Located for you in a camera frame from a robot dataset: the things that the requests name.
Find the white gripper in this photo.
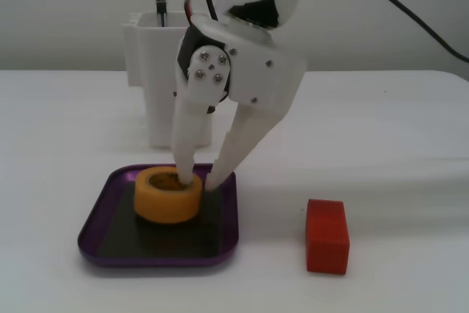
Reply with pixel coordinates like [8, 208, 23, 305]
[171, 12, 306, 193]

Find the yellow masking tape roll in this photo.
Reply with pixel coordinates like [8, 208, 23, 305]
[133, 166, 204, 225]

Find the white plastic pen holder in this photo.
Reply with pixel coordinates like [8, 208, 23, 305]
[122, 10, 217, 150]

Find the red plastic block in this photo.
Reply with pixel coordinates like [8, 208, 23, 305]
[305, 198, 350, 276]

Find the purple metal tray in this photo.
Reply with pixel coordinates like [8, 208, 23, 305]
[77, 163, 240, 268]

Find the black cable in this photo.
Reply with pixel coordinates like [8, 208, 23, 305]
[338, 0, 469, 64]

